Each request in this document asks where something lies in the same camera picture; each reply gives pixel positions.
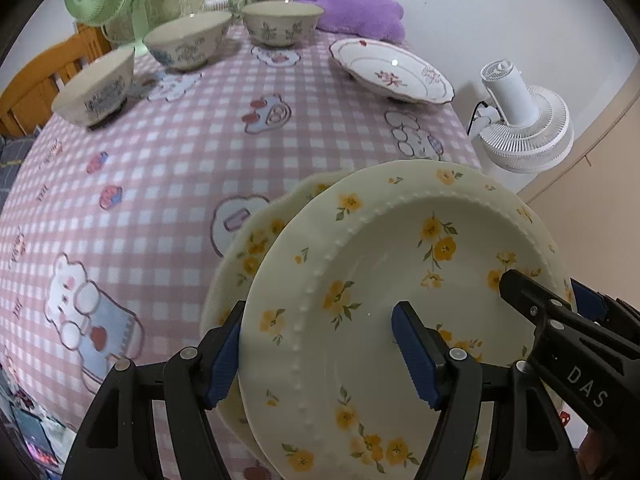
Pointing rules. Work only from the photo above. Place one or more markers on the white floor fan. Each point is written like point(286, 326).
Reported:
point(525, 120)

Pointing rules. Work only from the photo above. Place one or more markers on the purple plush cushion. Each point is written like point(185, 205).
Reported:
point(350, 10)

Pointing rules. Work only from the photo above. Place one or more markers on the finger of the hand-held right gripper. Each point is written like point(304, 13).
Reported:
point(575, 360)
point(590, 302)

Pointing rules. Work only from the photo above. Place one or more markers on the cream bowl dark leaf print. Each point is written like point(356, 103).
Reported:
point(280, 22)

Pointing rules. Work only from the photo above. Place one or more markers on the yellow floral beaded plate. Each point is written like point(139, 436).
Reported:
point(380, 260)

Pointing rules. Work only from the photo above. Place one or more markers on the cream bowl blue floral print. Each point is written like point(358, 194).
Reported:
point(187, 42)

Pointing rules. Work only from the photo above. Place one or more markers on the grey plaid bedding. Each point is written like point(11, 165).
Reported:
point(12, 160)

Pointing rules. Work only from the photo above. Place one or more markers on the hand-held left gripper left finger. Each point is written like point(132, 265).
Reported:
point(225, 360)

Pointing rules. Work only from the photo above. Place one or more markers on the wooden chair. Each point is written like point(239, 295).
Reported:
point(30, 90)

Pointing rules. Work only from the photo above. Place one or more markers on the yellow floral scalloped plate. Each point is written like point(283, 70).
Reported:
point(250, 255)

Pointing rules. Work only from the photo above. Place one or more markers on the red floral scalloped plate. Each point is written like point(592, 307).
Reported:
point(395, 72)

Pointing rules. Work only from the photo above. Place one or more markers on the pink checked printed tablecloth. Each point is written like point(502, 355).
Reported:
point(175, 170)

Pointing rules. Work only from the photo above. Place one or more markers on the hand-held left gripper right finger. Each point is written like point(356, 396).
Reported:
point(415, 355)

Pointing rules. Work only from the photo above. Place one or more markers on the cream bowl blue band print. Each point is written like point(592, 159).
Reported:
point(95, 92)

